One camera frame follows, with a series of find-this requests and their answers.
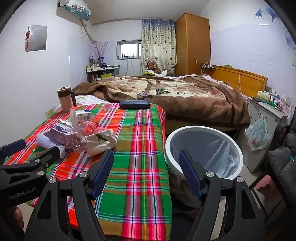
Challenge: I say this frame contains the blue dolphin wall stickers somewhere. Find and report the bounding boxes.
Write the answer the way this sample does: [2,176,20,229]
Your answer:
[254,5,296,51]

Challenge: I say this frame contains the wall air conditioner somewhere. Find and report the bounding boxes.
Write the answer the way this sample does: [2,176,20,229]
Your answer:
[57,0,92,22]

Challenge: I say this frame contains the person's left hand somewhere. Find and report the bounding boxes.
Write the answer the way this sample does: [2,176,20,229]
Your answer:
[8,206,25,235]

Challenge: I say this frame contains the beige paper packet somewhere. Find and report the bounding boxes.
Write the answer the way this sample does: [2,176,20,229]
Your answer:
[85,129,117,158]

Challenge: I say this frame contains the row of medicine boxes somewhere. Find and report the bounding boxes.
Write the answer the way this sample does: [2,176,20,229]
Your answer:
[256,89,290,114]

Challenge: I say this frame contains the square wall mirror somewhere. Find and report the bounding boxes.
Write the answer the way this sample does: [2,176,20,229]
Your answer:
[25,24,48,52]

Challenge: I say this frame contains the beige mug with brown lid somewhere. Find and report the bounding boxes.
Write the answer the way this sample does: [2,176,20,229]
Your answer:
[57,86,77,113]

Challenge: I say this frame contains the grey bin liner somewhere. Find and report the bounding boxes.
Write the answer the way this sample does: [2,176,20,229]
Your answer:
[172,131,240,179]

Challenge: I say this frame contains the hanging plastic bag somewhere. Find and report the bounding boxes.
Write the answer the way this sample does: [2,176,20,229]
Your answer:
[244,118,270,151]

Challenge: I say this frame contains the patterned curtain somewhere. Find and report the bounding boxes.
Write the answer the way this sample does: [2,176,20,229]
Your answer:
[140,19,178,73]

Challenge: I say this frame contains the small window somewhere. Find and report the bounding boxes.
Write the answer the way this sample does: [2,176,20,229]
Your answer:
[116,40,142,61]

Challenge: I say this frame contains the crushed clear plastic bottle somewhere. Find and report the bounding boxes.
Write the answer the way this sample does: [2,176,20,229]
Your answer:
[65,120,99,153]

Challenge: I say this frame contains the wooden bed headboard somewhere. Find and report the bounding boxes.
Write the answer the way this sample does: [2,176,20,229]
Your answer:
[211,65,269,98]

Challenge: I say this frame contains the pink stool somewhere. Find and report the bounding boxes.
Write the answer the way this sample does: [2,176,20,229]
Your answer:
[256,174,278,191]

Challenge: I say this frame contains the white bed sheet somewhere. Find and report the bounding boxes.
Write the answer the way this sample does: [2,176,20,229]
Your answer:
[74,95,111,106]

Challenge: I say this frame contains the cluttered white shelf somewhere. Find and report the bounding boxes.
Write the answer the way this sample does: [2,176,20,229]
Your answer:
[85,65,121,83]

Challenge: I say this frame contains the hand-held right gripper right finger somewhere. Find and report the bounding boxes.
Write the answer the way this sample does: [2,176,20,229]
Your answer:
[179,149,274,241]

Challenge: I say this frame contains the vase with dried branches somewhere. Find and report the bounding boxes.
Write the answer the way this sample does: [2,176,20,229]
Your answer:
[89,41,110,69]

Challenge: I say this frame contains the dark blue glasses case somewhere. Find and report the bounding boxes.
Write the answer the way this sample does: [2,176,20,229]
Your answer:
[119,100,151,109]

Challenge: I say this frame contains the brown teddy bear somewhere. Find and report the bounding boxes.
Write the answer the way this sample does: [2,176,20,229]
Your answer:
[145,60,163,75]

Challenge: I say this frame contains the white round trash bin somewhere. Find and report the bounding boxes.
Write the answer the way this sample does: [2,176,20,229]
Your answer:
[165,126,244,184]

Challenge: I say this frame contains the purple box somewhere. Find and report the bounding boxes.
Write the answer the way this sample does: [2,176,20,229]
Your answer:
[49,122,73,140]

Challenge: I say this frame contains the wooden wardrobe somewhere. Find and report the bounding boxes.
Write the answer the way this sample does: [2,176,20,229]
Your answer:
[174,13,211,76]

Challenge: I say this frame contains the grey nightstand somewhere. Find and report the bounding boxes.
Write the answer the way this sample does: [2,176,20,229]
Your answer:
[248,97,289,174]

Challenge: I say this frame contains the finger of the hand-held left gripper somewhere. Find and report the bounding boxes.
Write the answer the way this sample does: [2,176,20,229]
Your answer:
[0,147,60,171]
[0,138,26,163]

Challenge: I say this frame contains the clear pink plastic wrapper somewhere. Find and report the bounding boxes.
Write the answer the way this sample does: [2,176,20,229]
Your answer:
[102,103,120,112]

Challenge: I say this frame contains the air conditioner pipe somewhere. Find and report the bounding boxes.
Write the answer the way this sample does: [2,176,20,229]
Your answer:
[80,20,96,44]

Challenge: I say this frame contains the brown printed blanket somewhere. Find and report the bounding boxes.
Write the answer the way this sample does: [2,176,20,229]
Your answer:
[72,74,252,128]

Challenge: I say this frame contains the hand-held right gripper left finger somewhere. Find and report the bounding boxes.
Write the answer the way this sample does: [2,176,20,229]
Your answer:
[24,149,115,241]

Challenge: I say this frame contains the white printed cardboard box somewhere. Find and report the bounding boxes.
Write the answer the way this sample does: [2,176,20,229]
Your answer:
[70,108,91,126]

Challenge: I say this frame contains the plaid tablecloth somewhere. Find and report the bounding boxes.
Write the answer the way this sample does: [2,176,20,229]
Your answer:
[23,103,173,241]

